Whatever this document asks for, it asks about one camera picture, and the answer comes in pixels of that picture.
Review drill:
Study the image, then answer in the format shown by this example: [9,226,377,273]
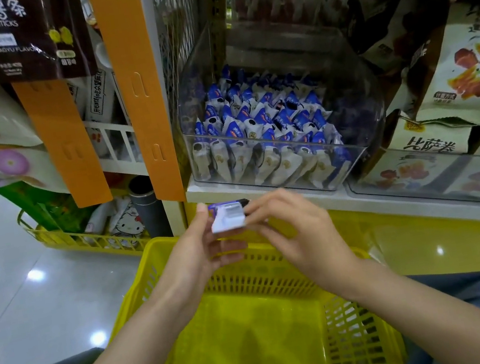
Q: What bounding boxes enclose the orange shelf post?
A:
[89,0,187,211]

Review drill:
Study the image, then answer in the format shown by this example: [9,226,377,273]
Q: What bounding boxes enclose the black potato stick bag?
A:
[0,0,99,91]

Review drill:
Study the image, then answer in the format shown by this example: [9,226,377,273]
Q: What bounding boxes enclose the dark grey cylinder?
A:
[126,172,174,244]

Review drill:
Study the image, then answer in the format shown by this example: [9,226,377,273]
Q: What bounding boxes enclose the clear plastic bin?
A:
[341,130,480,224]
[158,0,401,215]

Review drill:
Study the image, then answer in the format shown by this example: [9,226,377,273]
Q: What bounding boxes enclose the white card packet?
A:
[75,68,123,128]

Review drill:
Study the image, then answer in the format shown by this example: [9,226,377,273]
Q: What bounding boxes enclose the yellow floor basket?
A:
[16,189,156,274]

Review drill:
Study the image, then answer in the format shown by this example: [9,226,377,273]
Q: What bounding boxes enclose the person's right hand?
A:
[240,176,371,310]

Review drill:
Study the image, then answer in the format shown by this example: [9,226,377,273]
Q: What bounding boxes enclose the person's left hand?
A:
[147,196,261,320]

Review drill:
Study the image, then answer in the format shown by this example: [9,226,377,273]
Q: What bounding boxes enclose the blue white snack packet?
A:
[207,199,253,235]

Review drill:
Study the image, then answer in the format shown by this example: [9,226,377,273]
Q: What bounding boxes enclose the row of fruit print bags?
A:
[324,0,480,220]

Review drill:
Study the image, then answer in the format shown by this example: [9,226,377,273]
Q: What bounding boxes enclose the orange hanging strip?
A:
[12,69,114,217]

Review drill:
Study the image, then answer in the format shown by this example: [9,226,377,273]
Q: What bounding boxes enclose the white wire rack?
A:
[85,114,150,185]

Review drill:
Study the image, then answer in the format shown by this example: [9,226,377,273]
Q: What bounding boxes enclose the yellow plastic shopping basket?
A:
[95,200,409,364]

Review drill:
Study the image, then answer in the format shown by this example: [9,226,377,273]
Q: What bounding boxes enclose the green snack bags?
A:
[0,170,98,246]

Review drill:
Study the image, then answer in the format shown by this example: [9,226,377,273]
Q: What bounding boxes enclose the pile of blue snack packets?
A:
[178,49,356,210]

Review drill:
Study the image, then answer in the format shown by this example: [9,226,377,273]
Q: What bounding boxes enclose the store shelf with yellow base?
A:
[86,0,480,357]

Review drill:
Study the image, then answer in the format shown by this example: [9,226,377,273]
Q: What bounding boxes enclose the white cartoon print packet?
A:
[83,196,149,244]

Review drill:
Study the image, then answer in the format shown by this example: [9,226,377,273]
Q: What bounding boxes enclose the person's right forearm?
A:
[338,240,480,364]

